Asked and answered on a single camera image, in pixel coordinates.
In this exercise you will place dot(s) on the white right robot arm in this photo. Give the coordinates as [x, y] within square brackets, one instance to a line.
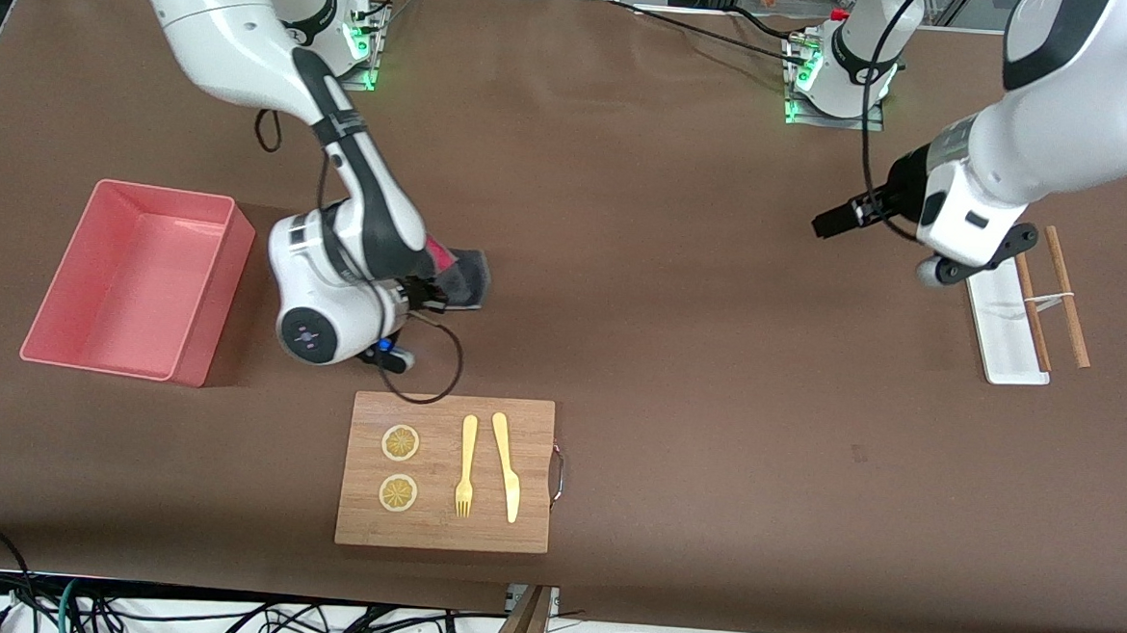
[240, 49]

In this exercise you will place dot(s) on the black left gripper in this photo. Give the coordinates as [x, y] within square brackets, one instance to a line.
[899, 191]

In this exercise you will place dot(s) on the grey and red cloth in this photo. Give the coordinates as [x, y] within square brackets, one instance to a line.
[469, 278]

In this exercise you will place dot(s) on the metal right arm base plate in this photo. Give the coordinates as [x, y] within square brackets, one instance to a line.
[359, 79]

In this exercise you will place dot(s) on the thin white chopstick tie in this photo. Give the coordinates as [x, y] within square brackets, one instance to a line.
[1047, 300]

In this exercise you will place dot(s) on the wooden cutting board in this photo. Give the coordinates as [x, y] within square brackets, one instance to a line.
[436, 532]

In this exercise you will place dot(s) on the yellow plastic fork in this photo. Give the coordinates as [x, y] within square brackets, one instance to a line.
[468, 447]

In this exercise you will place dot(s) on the yellow plastic knife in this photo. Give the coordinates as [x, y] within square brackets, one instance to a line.
[507, 468]

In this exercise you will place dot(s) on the yellow lemon slice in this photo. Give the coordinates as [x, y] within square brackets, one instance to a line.
[398, 493]
[401, 443]

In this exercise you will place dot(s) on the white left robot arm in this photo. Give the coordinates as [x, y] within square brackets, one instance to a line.
[1045, 139]

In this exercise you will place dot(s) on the pink plastic bin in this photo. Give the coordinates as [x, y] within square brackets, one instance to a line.
[131, 284]

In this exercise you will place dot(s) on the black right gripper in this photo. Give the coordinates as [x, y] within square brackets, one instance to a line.
[427, 292]

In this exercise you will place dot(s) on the brown wooden chopstick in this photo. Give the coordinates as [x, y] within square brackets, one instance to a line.
[1066, 295]
[1032, 307]

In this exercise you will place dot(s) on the white rectangular tray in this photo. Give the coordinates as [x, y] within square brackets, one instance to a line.
[1001, 339]

